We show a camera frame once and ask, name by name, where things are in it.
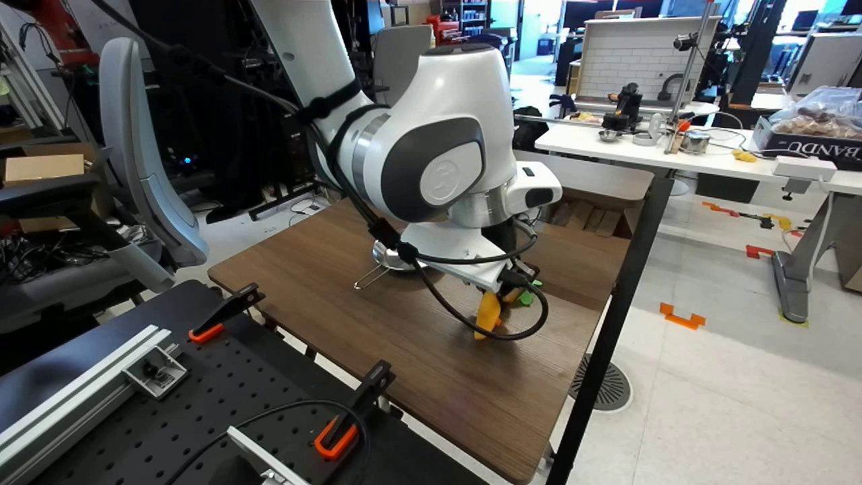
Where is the light wooden block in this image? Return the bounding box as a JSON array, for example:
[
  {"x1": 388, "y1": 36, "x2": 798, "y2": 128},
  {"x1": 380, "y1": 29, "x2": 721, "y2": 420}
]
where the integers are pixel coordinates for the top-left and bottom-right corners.
[{"x1": 0, "y1": 150, "x2": 89, "y2": 188}]

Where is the black slanted table leg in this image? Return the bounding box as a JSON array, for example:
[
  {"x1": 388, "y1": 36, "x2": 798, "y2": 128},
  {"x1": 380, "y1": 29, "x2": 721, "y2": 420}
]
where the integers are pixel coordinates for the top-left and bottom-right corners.
[{"x1": 543, "y1": 167, "x2": 678, "y2": 485}]

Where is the thin black cable on breadboard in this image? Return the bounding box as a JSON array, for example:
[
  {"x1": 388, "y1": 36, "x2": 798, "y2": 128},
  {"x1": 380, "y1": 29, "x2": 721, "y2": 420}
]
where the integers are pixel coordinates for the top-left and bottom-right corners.
[{"x1": 163, "y1": 397, "x2": 371, "y2": 485}]

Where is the round metal floor drain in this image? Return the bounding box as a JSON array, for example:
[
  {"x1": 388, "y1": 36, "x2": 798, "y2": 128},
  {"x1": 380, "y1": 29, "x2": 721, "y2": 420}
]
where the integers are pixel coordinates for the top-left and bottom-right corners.
[{"x1": 589, "y1": 361, "x2": 636, "y2": 415}]

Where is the orange and black spring clamp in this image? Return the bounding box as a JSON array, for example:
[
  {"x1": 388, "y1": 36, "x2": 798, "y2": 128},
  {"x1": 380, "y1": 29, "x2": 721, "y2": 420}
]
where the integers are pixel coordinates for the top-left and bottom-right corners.
[
  {"x1": 186, "y1": 283, "x2": 266, "y2": 347},
  {"x1": 310, "y1": 359, "x2": 398, "y2": 463}
]

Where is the white perforated board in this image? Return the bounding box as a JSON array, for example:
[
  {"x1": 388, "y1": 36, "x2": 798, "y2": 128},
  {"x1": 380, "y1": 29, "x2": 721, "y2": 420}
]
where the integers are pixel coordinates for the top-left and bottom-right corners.
[{"x1": 577, "y1": 14, "x2": 721, "y2": 114}]

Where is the black perforated breadboard table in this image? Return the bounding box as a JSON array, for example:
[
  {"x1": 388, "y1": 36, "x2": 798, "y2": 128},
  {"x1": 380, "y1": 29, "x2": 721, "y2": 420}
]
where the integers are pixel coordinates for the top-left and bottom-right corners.
[{"x1": 0, "y1": 278, "x2": 488, "y2": 485}]

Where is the grey office chair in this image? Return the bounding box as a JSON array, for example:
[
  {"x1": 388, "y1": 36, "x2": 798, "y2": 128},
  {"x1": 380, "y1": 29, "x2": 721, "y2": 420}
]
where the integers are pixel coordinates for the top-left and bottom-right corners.
[{"x1": 95, "y1": 36, "x2": 210, "y2": 269}]

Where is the short aluminium extrusion rail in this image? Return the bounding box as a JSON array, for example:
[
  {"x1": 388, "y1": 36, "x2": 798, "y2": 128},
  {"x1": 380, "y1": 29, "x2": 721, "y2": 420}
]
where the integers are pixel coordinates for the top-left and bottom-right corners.
[{"x1": 222, "y1": 424, "x2": 311, "y2": 485}]

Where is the white work table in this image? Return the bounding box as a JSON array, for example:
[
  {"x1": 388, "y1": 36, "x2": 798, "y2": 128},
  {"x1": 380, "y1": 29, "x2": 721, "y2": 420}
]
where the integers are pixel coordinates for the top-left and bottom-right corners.
[{"x1": 534, "y1": 115, "x2": 862, "y2": 330}]

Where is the long aluminium extrusion rail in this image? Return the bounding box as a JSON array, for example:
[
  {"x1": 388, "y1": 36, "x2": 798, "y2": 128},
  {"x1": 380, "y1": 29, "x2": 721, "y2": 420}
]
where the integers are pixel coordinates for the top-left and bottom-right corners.
[{"x1": 0, "y1": 320, "x2": 190, "y2": 467}]

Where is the black printed cardboard box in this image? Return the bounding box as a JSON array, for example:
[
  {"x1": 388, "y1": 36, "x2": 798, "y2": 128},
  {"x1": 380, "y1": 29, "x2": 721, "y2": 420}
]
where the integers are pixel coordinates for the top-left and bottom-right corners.
[{"x1": 750, "y1": 84, "x2": 862, "y2": 167}]

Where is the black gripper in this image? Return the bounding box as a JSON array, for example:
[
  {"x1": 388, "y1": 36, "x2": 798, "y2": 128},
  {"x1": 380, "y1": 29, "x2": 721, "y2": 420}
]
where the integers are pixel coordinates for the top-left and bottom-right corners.
[{"x1": 484, "y1": 216, "x2": 547, "y2": 293}]

